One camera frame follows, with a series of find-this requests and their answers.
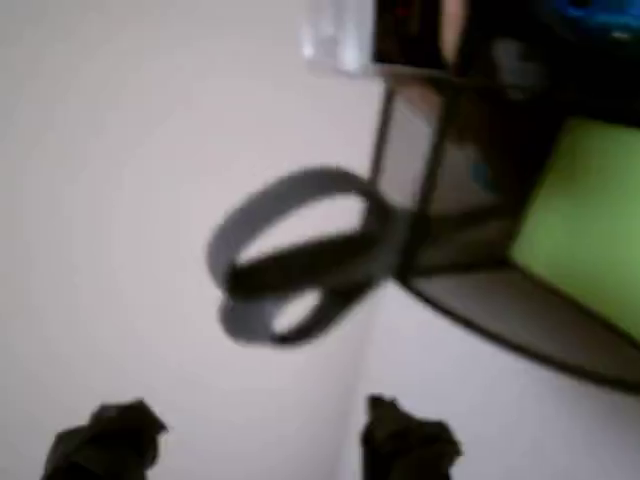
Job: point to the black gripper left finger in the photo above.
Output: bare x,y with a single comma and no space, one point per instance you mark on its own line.
105,445

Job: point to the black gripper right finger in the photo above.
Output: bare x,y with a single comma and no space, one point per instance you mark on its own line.
405,445

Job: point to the black mesh desk organizer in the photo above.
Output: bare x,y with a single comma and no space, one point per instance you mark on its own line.
465,235

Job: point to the green sticky note pad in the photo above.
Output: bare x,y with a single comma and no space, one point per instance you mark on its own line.
585,225

